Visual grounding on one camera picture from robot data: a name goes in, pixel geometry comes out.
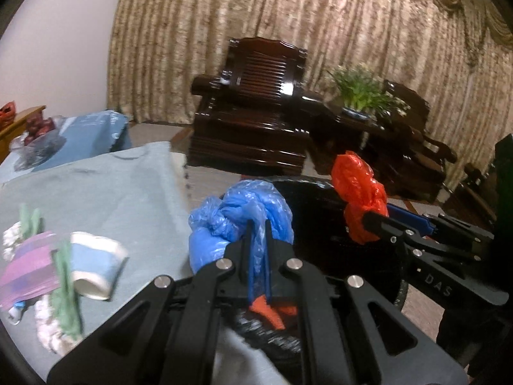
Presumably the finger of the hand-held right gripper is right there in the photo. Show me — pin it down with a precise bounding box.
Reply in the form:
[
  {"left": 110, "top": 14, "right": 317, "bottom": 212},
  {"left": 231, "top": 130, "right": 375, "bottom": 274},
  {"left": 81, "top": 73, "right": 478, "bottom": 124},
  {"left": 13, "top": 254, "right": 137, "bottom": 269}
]
[
  {"left": 362, "top": 211, "right": 510, "bottom": 306},
  {"left": 386, "top": 204, "right": 494, "bottom": 264}
]

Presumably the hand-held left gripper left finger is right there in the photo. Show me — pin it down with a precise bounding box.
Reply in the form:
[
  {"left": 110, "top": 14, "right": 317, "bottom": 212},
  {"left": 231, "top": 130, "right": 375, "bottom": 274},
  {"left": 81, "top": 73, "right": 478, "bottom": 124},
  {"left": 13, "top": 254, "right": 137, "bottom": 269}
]
[{"left": 47, "top": 218, "right": 265, "bottom": 385}]

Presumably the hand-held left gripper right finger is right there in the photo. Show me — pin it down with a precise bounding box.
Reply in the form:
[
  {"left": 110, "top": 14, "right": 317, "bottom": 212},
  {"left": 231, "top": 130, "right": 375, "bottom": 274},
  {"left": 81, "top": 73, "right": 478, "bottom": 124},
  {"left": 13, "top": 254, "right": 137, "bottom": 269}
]
[{"left": 262, "top": 218, "right": 469, "bottom": 385}]

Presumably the red plastic bag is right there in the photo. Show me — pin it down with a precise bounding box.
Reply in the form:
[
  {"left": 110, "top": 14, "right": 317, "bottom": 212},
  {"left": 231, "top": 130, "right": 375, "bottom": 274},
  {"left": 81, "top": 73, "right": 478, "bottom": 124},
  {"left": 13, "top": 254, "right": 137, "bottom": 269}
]
[{"left": 331, "top": 151, "right": 389, "bottom": 245}]

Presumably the black trash bin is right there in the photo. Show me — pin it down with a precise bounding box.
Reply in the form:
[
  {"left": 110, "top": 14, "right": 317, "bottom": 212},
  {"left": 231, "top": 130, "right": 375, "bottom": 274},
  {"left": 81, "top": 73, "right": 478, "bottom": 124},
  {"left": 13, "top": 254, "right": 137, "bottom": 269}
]
[{"left": 218, "top": 174, "right": 409, "bottom": 373}]

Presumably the red plastic scrap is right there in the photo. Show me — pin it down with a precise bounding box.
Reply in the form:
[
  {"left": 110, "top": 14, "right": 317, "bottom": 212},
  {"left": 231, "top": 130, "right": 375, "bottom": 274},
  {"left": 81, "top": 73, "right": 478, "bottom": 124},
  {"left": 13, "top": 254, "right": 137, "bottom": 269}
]
[{"left": 248, "top": 295, "right": 298, "bottom": 330}]

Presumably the dark wooden furniture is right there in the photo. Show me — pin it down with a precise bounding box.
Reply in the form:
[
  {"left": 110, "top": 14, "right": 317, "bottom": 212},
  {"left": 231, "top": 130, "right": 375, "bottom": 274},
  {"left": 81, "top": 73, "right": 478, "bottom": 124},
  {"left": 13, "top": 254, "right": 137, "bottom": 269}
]
[{"left": 441, "top": 163, "right": 498, "bottom": 225}]

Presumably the dark wooden armchair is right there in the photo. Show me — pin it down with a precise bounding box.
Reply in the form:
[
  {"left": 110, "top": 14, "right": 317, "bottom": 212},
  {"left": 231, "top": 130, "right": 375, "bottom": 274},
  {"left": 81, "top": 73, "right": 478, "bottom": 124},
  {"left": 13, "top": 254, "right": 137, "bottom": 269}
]
[
  {"left": 186, "top": 37, "right": 330, "bottom": 177},
  {"left": 381, "top": 79, "right": 458, "bottom": 203}
]

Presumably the dark wooden side table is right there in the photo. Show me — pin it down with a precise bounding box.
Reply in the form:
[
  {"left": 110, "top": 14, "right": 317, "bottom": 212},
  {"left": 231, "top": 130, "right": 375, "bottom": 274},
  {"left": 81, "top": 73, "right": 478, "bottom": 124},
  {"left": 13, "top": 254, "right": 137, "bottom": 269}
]
[{"left": 308, "top": 102, "right": 406, "bottom": 182}]

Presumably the blue and white plant pot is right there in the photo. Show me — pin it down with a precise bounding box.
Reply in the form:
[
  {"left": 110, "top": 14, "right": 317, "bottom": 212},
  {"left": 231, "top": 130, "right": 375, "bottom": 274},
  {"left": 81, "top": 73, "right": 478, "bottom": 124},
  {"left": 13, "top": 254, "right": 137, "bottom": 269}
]
[{"left": 341, "top": 106, "right": 372, "bottom": 122}]

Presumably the green potted plant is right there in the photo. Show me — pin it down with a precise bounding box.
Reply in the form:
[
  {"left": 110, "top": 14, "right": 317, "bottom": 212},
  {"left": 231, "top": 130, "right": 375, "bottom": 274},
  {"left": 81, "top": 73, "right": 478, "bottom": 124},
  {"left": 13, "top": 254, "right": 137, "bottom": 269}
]
[{"left": 326, "top": 63, "right": 410, "bottom": 114}]

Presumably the blue and white paper cup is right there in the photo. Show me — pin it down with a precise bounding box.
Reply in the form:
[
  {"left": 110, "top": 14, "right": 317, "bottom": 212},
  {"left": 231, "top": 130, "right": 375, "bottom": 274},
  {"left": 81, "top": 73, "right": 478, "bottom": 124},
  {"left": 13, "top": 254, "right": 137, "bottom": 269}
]
[{"left": 70, "top": 231, "right": 129, "bottom": 301}]

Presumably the green plastic strip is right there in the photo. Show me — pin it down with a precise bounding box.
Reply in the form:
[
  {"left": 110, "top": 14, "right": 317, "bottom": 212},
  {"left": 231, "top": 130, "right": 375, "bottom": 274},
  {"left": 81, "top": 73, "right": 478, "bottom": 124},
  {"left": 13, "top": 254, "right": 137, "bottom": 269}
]
[
  {"left": 18, "top": 204, "right": 43, "bottom": 238},
  {"left": 50, "top": 241, "right": 83, "bottom": 338}
]

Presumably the white crumpled paper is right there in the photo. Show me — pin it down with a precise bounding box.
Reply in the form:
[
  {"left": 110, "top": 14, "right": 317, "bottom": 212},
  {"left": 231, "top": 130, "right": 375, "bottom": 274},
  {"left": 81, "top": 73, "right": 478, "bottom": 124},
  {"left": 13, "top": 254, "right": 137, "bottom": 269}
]
[
  {"left": 2, "top": 222, "right": 25, "bottom": 260},
  {"left": 34, "top": 293, "right": 78, "bottom": 354}
]

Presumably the blue printed plastic bag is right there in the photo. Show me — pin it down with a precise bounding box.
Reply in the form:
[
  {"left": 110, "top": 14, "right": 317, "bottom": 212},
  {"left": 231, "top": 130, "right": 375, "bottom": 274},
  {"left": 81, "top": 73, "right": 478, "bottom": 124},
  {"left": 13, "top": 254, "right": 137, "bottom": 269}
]
[{"left": 30, "top": 110, "right": 133, "bottom": 173}]

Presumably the beige patterned curtain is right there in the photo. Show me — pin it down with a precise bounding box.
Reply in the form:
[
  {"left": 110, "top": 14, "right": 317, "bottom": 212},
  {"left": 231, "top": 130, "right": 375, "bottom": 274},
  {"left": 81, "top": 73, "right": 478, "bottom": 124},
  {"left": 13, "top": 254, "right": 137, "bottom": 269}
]
[{"left": 106, "top": 0, "right": 513, "bottom": 205}]

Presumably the clear glass bowl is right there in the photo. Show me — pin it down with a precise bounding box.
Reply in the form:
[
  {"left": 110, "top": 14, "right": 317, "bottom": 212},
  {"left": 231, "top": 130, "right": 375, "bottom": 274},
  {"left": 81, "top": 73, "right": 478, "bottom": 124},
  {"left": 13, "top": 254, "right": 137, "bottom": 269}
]
[{"left": 10, "top": 114, "right": 67, "bottom": 170}]

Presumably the pile of red dates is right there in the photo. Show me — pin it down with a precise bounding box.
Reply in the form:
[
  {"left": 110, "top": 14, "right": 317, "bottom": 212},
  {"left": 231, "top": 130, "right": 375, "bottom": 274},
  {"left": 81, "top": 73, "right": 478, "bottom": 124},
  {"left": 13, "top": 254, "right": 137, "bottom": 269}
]
[{"left": 24, "top": 117, "right": 57, "bottom": 145}]

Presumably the yellow wooden furniture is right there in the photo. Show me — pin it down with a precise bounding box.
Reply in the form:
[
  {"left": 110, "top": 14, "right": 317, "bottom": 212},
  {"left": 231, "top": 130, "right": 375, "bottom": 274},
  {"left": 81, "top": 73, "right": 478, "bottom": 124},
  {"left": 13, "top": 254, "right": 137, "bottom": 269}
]
[{"left": 0, "top": 105, "right": 47, "bottom": 165}]

